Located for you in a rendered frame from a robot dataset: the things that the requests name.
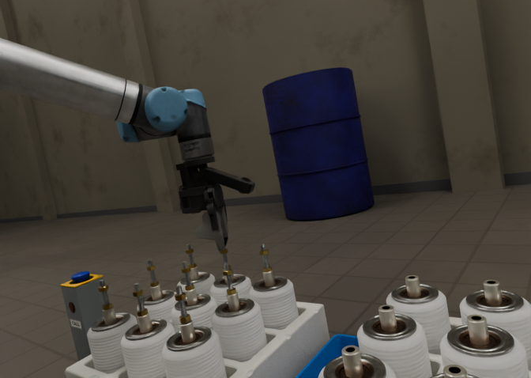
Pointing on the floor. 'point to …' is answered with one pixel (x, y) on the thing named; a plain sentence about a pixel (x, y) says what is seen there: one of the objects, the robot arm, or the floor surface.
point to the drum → (318, 145)
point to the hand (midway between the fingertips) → (224, 242)
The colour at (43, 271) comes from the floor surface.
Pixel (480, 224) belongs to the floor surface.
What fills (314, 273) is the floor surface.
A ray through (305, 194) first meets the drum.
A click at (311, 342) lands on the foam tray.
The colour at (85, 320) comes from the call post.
